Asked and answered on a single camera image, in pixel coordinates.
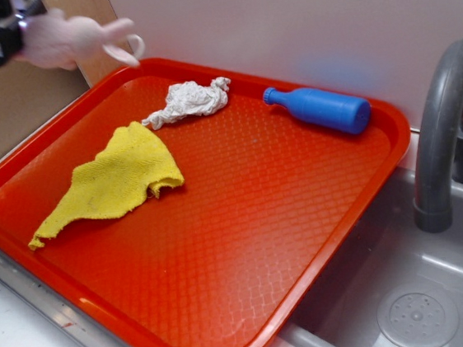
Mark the pink plush bunny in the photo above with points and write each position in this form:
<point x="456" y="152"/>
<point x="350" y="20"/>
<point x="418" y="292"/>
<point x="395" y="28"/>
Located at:
<point x="52" y="40"/>

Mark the light wooden board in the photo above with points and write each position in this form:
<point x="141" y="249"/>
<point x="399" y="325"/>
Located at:
<point x="101" y="11"/>

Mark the yellow cloth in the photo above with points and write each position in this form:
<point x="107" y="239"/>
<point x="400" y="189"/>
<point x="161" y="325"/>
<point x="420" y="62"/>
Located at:
<point x="135" y="164"/>

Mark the crumpled white paper towel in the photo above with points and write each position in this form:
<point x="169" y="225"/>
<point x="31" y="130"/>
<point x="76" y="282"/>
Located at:
<point x="190" y="99"/>

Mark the red plastic tray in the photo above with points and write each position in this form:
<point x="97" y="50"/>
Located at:
<point x="224" y="259"/>

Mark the blue plastic bottle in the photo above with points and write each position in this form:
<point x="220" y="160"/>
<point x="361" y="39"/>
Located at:
<point x="347" y="114"/>

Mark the grey toy faucet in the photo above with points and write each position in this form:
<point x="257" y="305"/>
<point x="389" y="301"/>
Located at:
<point x="440" y="152"/>

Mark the grey toy sink basin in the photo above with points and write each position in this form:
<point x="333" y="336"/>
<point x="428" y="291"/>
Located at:
<point x="384" y="250"/>

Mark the round grey sink drain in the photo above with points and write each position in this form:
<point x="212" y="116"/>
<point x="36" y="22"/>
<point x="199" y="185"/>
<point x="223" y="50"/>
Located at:
<point x="418" y="316"/>

